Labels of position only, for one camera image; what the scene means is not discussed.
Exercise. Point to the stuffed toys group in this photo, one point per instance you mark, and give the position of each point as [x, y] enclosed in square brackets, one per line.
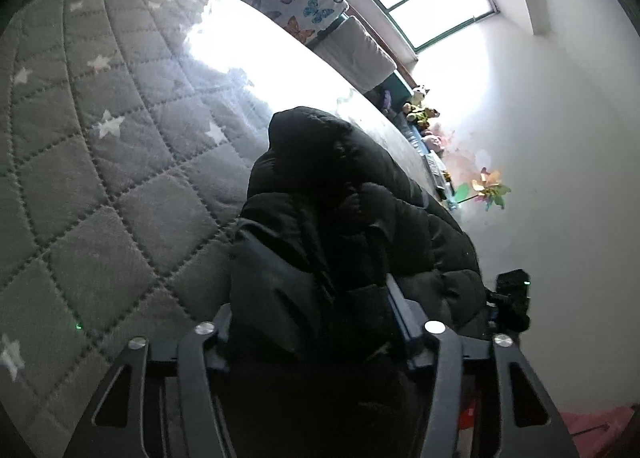
[419, 106]

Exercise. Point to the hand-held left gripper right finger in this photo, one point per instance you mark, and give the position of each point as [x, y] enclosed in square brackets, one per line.
[398, 319]

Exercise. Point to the colourful pinwheel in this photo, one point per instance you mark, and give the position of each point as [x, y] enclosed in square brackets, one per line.
[487, 188]

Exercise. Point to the grey cushion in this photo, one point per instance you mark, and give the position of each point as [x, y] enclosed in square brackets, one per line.
[357, 51]

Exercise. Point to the black puffer jacket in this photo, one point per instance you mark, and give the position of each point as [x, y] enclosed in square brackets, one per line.
[345, 218]

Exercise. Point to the small purple toy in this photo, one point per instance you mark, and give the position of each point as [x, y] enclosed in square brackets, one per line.
[388, 99]

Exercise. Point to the grey quilted star blanket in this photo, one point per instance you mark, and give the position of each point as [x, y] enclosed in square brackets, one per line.
[115, 163]

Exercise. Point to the pink plush toy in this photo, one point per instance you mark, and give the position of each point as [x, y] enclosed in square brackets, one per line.
[433, 142]

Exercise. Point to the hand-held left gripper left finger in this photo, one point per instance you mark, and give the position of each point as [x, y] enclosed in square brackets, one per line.
[217, 343]

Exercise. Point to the pink cloth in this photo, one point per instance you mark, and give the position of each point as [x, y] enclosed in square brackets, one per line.
[595, 425]

